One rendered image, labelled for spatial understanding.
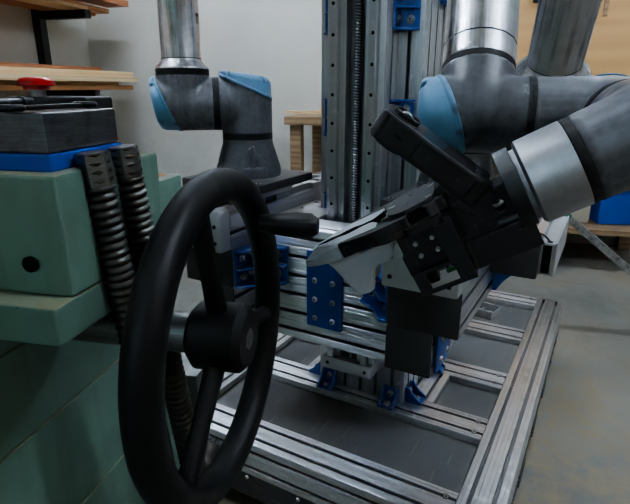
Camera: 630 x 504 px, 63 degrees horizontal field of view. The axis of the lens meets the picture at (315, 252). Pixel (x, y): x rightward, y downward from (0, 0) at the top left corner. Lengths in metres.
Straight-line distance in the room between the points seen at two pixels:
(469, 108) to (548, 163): 0.12
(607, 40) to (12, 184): 3.60
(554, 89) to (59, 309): 0.46
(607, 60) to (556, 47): 2.88
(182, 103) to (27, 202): 0.80
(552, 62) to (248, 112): 0.61
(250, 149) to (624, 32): 2.97
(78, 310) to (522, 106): 0.42
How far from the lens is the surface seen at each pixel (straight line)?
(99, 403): 0.64
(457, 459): 1.30
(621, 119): 0.45
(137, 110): 4.43
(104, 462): 0.68
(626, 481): 1.74
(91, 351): 0.61
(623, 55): 3.81
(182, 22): 1.21
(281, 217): 0.48
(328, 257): 0.48
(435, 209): 0.45
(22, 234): 0.42
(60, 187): 0.40
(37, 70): 3.51
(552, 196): 0.45
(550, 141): 0.45
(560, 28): 0.90
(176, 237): 0.35
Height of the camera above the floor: 1.02
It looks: 18 degrees down
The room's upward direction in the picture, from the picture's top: straight up
